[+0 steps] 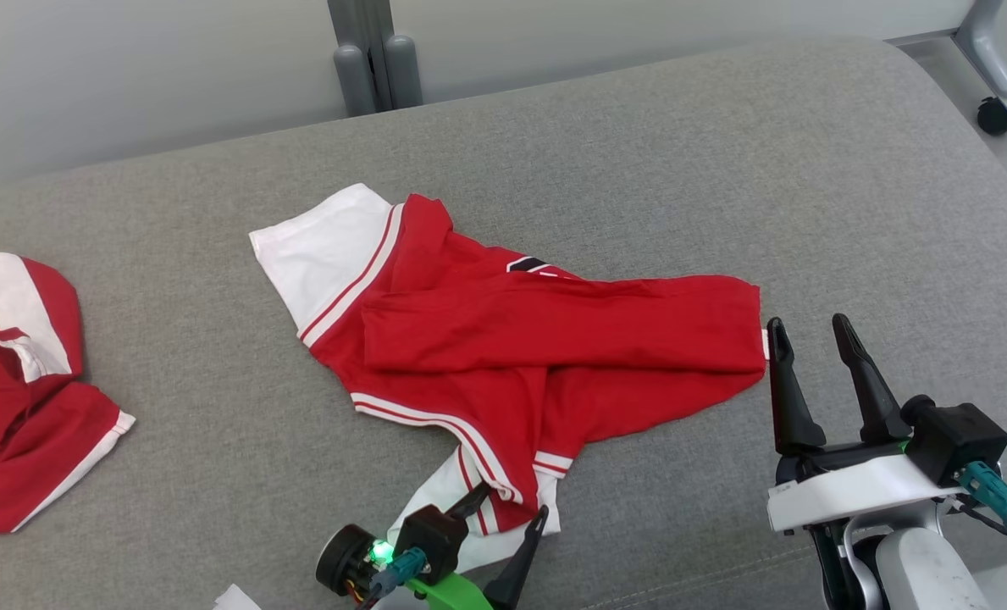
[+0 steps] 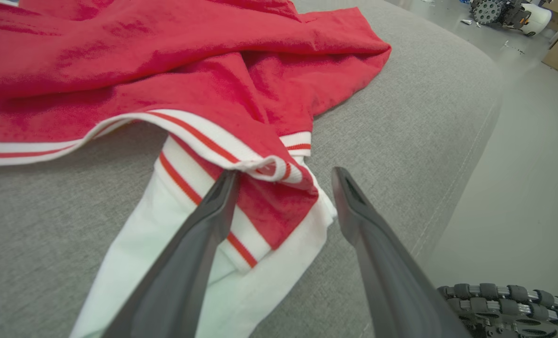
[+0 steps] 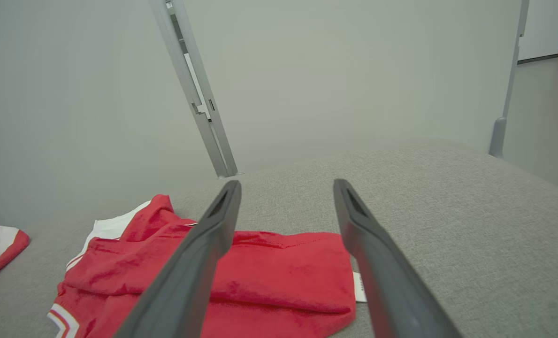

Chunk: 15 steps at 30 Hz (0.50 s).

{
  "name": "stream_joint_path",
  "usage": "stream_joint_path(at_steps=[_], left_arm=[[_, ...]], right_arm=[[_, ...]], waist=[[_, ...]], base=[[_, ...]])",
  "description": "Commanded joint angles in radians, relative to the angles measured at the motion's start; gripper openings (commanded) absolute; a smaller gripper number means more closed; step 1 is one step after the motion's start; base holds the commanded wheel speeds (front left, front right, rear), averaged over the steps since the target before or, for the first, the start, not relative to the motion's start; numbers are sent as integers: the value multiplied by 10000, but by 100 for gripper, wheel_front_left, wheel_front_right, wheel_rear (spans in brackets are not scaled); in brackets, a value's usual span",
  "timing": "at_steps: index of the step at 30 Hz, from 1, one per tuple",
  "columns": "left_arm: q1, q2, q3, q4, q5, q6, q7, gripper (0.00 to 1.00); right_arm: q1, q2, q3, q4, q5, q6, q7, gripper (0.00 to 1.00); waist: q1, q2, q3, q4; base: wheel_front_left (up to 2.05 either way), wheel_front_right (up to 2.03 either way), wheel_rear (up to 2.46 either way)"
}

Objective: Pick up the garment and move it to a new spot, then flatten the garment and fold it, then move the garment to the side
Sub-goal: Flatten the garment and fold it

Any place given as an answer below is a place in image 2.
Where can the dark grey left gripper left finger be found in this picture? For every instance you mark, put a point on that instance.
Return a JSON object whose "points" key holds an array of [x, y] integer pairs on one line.
{"points": [[185, 272]]}

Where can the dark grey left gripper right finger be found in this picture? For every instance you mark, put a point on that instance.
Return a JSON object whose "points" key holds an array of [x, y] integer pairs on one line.
{"points": [[386, 277]]}

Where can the red jersey with white trim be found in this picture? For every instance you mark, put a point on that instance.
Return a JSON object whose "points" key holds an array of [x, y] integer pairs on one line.
{"points": [[166, 70]]}

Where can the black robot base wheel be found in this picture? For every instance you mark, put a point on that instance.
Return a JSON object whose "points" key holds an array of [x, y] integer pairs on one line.
{"points": [[508, 310]]}

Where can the grey fabric sofa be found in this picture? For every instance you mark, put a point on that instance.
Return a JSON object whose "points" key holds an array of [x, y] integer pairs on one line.
{"points": [[401, 117]]}

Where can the small wheeled robot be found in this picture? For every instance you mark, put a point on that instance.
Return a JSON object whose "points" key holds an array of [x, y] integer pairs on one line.
{"points": [[504, 11]]}

